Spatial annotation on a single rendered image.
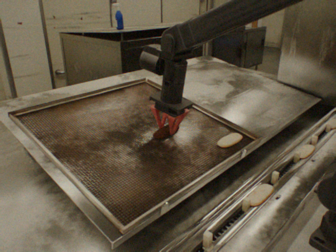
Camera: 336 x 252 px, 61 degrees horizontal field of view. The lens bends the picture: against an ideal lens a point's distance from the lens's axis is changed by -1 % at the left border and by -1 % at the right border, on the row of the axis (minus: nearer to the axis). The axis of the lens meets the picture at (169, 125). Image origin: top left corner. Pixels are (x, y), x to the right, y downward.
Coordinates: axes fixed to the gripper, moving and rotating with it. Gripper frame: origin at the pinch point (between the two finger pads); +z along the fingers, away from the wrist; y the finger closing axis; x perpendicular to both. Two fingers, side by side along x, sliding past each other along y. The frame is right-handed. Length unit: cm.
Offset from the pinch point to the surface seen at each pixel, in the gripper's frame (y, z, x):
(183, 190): -18.0, 0.0, 16.4
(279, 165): -28.6, 3.7, -14.4
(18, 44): 298, 68, -100
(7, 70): 295, 94, -82
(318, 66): -19, -10, -72
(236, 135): -15.2, 0.2, -12.8
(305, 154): -32.7, 2.3, -23.4
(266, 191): -30.5, 2.2, 0.4
